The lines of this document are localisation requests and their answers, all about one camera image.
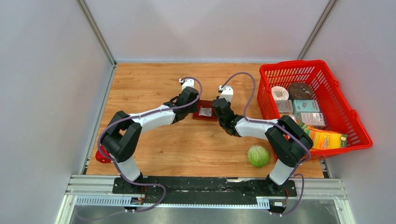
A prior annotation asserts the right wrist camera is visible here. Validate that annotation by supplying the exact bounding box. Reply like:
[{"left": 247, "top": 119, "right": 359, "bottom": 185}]
[{"left": 217, "top": 85, "right": 233, "bottom": 103}]

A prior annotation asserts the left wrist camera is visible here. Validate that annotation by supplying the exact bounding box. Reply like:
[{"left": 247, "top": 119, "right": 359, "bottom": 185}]
[{"left": 179, "top": 78, "right": 195, "bottom": 91}]

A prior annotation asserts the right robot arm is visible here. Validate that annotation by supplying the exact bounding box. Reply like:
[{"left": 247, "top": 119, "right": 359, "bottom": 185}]
[{"left": 212, "top": 98, "right": 313, "bottom": 196}]

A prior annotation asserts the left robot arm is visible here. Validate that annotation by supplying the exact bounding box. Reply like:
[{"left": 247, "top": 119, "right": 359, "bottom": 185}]
[{"left": 98, "top": 87, "right": 199, "bottom": 194}]

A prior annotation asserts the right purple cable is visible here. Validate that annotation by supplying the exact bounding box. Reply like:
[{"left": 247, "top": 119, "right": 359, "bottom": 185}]
[{"left": 220, "top": 72, "right": 311, "bottom": 217}]

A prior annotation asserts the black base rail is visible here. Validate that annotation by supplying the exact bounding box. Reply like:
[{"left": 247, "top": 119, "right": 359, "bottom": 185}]
[{"left": 112, "top": 176, "right": 297, "bottom": 212}]

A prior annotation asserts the teal carton box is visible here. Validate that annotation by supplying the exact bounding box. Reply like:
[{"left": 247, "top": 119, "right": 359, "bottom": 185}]
[{"left": 292, "top": 99, "right": 320, "bottom": 114}]

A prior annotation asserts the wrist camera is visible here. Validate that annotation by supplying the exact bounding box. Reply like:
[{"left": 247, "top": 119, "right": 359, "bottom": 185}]
[
  {"left": 179, "top": 78, "right": 195, "bottom": 91},
  {"left": 217, "top": 85, "right": 233, "bottom": 103}
]

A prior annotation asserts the white tissue roll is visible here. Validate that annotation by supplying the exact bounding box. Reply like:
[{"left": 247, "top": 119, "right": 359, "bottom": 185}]
[{"left": 271, "top": 86, "right": 290, "bottom": 101}]

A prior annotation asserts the grey small box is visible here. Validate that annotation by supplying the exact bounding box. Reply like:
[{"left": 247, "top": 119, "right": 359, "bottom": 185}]
[{"left": 275, "top": 100, "right": 294, "bottom": 115}]

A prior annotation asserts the red paper box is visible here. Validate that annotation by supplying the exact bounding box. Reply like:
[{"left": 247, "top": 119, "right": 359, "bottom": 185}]
[{"left": 192, "top": 100, "right": 218, "bottom": 121}]

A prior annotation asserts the brown round package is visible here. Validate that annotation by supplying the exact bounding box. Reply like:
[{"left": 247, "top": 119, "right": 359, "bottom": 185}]
[{"left": 288, "top": 83, "right": 314, "bottom": 100}]

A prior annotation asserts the red plastic shopping basket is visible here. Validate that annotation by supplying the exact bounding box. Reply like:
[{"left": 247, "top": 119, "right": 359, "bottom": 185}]
[{"left": 257, "top": 60, "right": 373, "bottom": 160}]

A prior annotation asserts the green cabbage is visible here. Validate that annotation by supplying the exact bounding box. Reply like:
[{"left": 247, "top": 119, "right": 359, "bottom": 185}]
[{"left": 247, "top": 145, "right": 270, "bottom": 168}]

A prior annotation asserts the pink white carton box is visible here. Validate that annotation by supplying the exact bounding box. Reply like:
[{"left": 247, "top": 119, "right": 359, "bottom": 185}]
[{"left": 298, "top": 112, "right": 325, "bottom": 128}]

